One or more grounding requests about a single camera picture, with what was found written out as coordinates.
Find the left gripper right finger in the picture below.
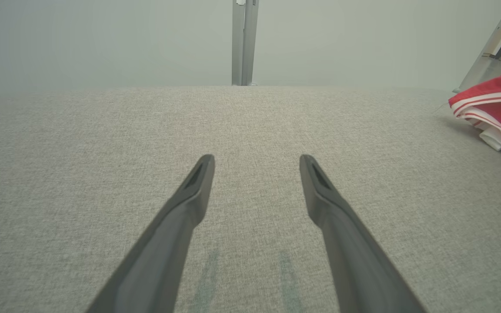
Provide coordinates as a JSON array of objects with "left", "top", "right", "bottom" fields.
[{"left": 299, "top": 154, "right": 428, "bottom": 313}]

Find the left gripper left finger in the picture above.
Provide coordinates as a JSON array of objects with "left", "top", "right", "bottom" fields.
[{"left": 86, "top": 154, "right": 216, "bottom": 313}]

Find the grey metal post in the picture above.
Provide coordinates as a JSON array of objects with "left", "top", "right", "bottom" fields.
[{"left": 232, "top": 0, "right": 260, "bottom": 86}]

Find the grey metal frame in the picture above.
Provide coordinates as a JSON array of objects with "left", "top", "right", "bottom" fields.
[{"left": 453, "top": 0, "right": 501, "bottom": 93}]

